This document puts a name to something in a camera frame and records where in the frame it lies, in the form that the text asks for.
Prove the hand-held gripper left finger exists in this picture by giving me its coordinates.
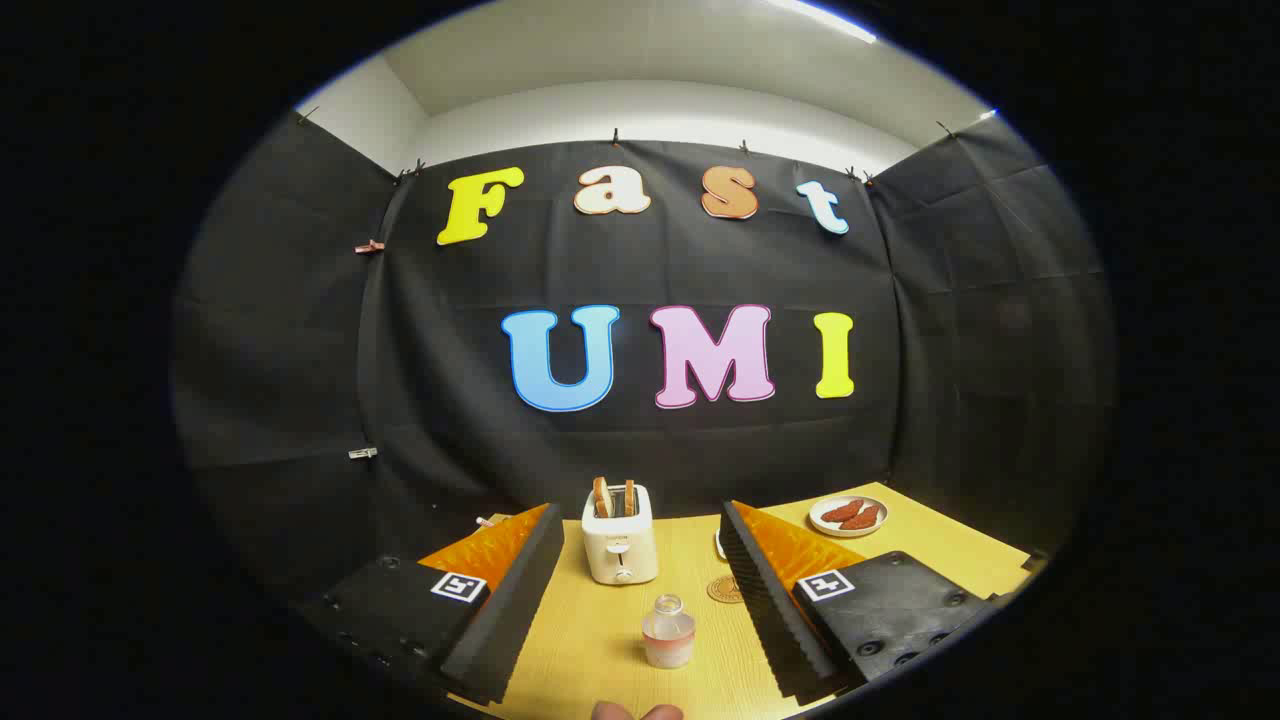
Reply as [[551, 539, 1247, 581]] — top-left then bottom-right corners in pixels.
[[300, 503, 566, 706]]

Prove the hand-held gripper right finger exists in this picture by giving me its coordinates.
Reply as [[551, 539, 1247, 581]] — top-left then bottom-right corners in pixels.
[[718, 500, 1001, 706]]

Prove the clear juice bottle pink label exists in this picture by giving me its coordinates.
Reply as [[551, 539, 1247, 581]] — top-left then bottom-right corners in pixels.
[[642, 594, 696, 669]]

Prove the wooden table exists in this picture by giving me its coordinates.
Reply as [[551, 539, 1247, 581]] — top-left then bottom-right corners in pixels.
[[420, 482, 1046, 720]]

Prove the small white plate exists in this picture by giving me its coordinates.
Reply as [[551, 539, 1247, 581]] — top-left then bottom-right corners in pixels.
[[809, 495, 889, 538]]

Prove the white toaster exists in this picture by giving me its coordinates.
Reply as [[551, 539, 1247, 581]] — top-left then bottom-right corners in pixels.
[[582, 485, 660, 586]]

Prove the black backdrop cloth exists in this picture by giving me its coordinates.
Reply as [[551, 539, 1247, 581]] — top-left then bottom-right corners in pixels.
[[170, 110, 1116, 601]]

